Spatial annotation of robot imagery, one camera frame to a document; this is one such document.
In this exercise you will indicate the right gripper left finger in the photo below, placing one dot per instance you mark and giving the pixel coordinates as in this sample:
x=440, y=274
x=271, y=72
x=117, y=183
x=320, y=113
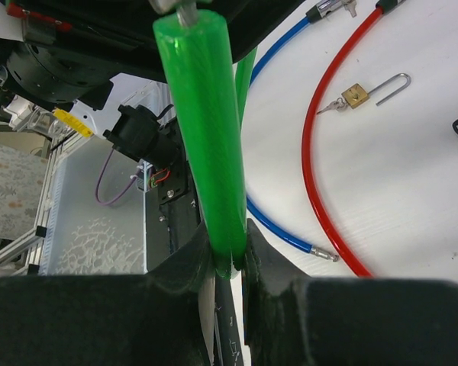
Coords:
x=62, y=320

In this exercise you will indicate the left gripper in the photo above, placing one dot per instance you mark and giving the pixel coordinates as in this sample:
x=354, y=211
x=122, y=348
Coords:
x=119, y=34

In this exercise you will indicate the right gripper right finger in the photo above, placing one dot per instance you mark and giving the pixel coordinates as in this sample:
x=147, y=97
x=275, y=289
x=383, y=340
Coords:
x=292, y=318

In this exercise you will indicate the green cable lock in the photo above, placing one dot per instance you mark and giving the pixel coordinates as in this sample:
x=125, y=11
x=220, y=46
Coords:
x=206, y=133

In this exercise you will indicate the brass padlock with key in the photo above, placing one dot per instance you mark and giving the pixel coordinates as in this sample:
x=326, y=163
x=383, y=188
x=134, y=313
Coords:
x=356, y=95

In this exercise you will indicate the blue cable lock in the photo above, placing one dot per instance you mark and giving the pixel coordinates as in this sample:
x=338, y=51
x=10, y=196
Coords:
x=316, y=13

